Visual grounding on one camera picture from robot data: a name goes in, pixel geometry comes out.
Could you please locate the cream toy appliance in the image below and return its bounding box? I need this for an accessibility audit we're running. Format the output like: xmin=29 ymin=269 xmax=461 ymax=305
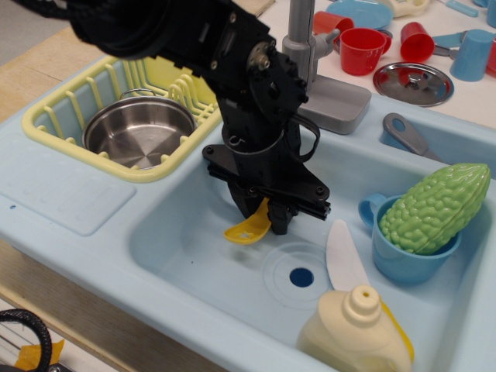
xmin=381 ymin=0 xmax=429 ymax=18

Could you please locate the black cable loop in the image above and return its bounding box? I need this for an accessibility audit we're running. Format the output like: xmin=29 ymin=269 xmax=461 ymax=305
xmin=0 ymin=308 xmax=53 ymax=372

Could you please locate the green bitter melon toy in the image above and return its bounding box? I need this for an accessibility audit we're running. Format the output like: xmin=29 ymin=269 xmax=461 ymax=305
xmin=378 ymin=164 xmax=491 ymax=256

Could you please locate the stainless steel pot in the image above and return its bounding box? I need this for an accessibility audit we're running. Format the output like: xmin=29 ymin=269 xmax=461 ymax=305
xmin=82 ymin=88 xmax=198 ymax=170

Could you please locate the cream soap bottle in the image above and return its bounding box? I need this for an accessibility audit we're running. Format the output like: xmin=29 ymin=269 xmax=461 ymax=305
xmin=297 ymin=285 xmax=412 ymax=371

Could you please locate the pale yellow dish rack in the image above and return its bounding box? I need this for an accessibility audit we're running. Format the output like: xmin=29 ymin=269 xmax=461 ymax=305
xmin=22 ymin=57 xmax=222 ymax=183

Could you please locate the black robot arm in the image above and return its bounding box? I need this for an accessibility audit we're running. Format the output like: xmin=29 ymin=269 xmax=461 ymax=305
xmin=22 ymin=1 xmax=330 ymax=235

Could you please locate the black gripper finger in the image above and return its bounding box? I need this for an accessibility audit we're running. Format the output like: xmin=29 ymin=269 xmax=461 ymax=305
xmin=228 ymin=181 xmax=264 ymax=218
xmin=269 ymin=201 xmax=298 ymax=236

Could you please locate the blue handled utensil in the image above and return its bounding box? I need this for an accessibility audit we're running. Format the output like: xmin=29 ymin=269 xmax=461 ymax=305
xmin=433 ymin=31 xmax=467 ymax=60

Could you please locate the blue plastic cup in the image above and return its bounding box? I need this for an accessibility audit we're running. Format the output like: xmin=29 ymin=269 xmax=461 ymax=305
xmin=358 ymin=193 xmax=462 ymax=284

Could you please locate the blue plastic utensil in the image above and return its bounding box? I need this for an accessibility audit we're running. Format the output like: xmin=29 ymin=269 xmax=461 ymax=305
xmin=443 ymin=0 xmax=479 ymax=18

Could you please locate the white plastic knife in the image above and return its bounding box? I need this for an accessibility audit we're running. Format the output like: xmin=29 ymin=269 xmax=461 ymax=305
xmin=325 ymin=219 xmax=370 ymax=291

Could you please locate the grey toy faucet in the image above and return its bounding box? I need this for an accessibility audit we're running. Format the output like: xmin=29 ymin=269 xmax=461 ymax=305
xmin=282 ymin=0 xmax=371 ymax=135

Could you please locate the yellow dish brush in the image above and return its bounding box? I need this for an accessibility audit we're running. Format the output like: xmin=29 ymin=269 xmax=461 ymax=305
xmin=223 ymin=198 xmax=271 ymax=245

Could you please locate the yellow tape piece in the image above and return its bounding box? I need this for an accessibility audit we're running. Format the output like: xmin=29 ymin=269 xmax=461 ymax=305
xmin=14 ymin=339 xmax=65 ymax=371

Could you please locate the red cup behind faucet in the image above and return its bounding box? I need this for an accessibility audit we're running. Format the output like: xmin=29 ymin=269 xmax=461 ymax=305
xmin=312 ymin=11 xmax=355 ymax=36

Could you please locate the steel pot lid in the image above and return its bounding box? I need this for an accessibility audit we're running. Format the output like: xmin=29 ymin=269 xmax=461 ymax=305
xmin=373 ymin=62 xmax=455 ymax=107

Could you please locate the blue plastic plate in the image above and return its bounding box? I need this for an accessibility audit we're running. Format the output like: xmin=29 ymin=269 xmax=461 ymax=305
xmin=326 ymin=0 xmax=394 ymax=29

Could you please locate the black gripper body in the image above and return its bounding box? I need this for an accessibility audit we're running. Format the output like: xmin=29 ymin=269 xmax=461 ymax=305
xmin=202 ymin=129 xmax=330 ymax=220

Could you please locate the light blue tumbler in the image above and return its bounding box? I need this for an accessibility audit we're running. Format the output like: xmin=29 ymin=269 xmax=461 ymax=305
xmin=449 ymin=29 xmax=495 ymax=82

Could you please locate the red cup with handle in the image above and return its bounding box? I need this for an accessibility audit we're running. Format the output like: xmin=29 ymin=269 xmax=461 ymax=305
xmin=339 ymin=28 xmax=392 ymax=76

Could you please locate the red cup lying down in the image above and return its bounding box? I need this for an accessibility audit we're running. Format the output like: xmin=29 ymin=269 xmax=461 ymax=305
xmin=400 ymin=22 xmax=436 ymax=62

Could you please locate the grey plastic spatula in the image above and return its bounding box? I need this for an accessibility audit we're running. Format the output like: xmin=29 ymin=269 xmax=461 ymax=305
xmin=381 ymin=112 xmax=443 ymax=163

